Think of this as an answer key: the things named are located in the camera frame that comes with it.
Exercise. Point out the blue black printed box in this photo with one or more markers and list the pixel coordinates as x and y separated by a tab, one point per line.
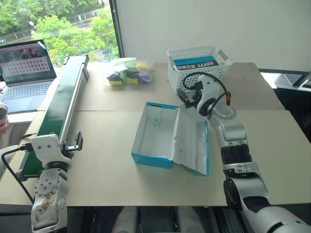
194	61

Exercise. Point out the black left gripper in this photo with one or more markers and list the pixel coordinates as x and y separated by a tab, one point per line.
70	147

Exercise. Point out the white plastic basket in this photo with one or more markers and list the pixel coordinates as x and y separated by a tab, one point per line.
175	77

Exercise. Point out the grey rounded shape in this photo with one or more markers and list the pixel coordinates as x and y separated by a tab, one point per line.
128	219

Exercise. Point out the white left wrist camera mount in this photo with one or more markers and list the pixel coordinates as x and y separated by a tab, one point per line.
45	150

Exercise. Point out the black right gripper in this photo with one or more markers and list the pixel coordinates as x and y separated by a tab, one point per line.
197	97

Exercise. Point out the white grey handheld device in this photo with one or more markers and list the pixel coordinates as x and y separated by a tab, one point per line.
3	110

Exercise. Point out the clear plastic bag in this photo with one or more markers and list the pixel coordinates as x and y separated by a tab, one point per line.
114	64

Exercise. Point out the black side desk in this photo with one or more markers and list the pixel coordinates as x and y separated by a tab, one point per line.
291	102

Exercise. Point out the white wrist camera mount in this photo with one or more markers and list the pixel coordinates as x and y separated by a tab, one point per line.
210	85
45	150

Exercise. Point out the grey open laptop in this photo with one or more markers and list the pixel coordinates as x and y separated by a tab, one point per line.
24	92

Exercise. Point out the green conveyor belt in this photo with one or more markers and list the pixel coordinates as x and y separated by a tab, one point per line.
60	97

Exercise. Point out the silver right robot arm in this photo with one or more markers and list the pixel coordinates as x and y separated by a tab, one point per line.
233	136

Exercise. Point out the black window frame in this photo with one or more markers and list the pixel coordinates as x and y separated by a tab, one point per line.
117	29

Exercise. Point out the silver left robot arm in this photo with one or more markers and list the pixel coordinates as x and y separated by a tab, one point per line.
48	189

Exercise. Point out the bystander bare hand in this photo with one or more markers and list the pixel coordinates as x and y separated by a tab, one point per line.
3	126

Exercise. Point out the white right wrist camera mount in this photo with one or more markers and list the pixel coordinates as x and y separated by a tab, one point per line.
210	85

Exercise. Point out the blue cardboard box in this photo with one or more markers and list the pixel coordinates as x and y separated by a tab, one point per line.
155	126

